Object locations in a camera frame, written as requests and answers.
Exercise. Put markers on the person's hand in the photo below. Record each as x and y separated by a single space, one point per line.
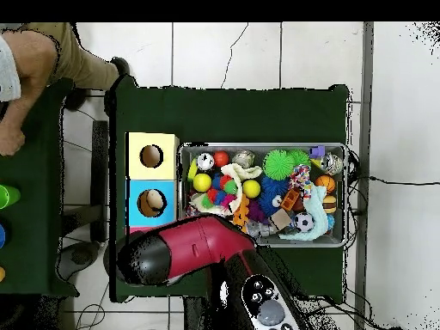
12 141

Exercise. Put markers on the orange plastic tray block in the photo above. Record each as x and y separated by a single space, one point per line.
240 214

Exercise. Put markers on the person's forearm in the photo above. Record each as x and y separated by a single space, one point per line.
24 96

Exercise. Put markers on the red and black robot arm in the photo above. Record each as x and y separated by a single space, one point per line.
199 244

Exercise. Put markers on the wooden box with three holes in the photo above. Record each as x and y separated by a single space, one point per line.
168 168

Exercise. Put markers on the green cup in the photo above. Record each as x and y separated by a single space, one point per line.
7 196

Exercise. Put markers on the green cloth table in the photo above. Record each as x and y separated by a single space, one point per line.
34 206
227 117

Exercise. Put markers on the black floor stand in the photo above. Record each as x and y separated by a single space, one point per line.
100 172

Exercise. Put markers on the blue round cap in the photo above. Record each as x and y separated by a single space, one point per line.
1 236

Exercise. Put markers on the person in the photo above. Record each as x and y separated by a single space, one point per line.
75 58

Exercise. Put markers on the yellow ball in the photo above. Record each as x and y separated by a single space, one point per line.
202 182
251 188

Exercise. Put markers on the red-orange ball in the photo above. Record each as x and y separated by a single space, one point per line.
221 159

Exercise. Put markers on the cream waffle cloth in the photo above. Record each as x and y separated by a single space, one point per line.
239 180

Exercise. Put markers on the blue furry googly-eyed toy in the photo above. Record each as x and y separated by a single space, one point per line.
273 192

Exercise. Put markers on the large green spiky ball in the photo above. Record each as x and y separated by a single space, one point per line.
278 163

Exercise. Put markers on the colourful polka-dot cloth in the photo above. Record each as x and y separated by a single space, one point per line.
299 177

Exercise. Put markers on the small soccer ball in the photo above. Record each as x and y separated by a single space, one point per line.
303 222

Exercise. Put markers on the mint green cloth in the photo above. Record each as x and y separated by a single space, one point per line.
315 214

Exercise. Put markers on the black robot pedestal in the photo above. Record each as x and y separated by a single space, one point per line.
196 316

